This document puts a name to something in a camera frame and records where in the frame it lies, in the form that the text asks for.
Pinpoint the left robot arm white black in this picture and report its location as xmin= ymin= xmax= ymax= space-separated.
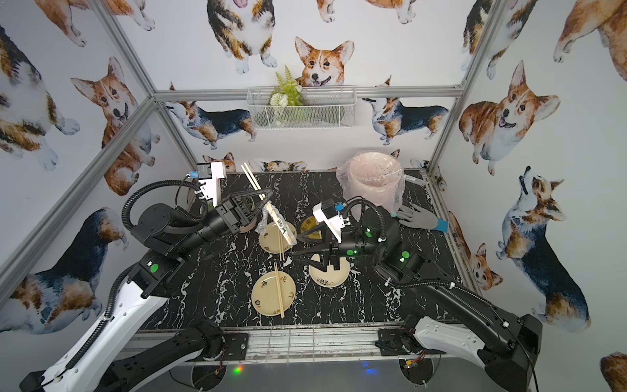
xmin=20 ymin=180 xmax=274 ymax=391

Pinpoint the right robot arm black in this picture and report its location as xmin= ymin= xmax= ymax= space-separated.
xmin=292 ymin=197 xmax=542 ymax=391

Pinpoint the yellow patterned dark-rimmed plate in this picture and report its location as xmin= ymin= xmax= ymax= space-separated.
xmin=300 ymin=216 xmax=322 ymax=240

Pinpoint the cream plate chipped right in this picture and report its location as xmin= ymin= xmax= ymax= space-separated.
xmin=309 ymin=257 xmax=350 ymax=288

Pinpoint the cream plate upper left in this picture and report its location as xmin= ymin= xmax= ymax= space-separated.
xmin=259 ymin=222 xmax=292 ymax=254

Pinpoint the cream plate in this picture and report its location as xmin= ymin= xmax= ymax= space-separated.
xmin=259 ymin=222 xmax=292 ymax=254
xmin=251 ymin=271 xmax=297 ymax=316

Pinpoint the cream plate front left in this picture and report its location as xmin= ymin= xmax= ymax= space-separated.
xmin=251 ymin=271 xmax=297 ymax=316

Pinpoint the grey glove blue cuff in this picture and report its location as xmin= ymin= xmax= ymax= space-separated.
xmin=396 ymin=204 xmax=449 ymax=233

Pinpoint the white bin with plastic bag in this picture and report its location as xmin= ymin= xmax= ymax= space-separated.
xmin=336 ymin=151 xmax=405 ymax=213

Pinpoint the clear wrapper scrap by bin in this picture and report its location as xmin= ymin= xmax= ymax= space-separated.
xmin=403 ymin=174 xmax=426 ymax=187

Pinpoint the green fern white flower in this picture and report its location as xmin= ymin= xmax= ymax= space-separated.
xmin=269 ymin=66 xmax=305 ymax=122

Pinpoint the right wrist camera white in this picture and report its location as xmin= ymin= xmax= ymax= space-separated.
xmin=313 ymin=199 xmax=350 ymax=243

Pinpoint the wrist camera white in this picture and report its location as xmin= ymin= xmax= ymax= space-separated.
xmin=313 ymin=199 xmax=350 ymax=243
xmin=189 ymin=161 xmax=226 ymax=206

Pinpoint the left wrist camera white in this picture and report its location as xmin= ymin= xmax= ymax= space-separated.
xmin=189 ymin=161 xmax=226 ymax=206

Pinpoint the aluminium front rail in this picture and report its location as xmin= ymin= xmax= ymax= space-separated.
xmin=126 ymin=320 xmax=520 ymax=366

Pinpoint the white wire wall basket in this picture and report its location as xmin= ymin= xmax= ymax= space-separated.
xmin=247 ymin=87 xmax=357 ymax=130

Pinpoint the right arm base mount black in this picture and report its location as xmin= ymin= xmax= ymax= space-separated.
xmin=375 ymin=328 xmax=444 ymax=357

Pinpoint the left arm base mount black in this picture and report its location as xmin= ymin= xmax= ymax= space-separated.
xmin=193 ymin=333 xmax=250 ymax=362

